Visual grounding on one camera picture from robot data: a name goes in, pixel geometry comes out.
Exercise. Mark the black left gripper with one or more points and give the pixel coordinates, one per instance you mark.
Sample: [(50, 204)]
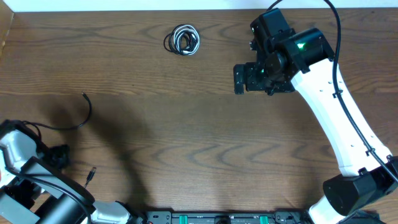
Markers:
[(59, 154)]

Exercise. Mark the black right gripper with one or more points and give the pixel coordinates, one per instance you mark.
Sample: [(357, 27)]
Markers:
[(251, 83)]

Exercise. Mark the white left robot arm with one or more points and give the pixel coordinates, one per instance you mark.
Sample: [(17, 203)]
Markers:
[(34, 190)]

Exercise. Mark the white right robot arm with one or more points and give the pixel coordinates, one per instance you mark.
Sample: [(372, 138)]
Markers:
[(304, 62)]

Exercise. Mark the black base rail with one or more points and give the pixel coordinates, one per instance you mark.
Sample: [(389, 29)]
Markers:
[(282, 217)]

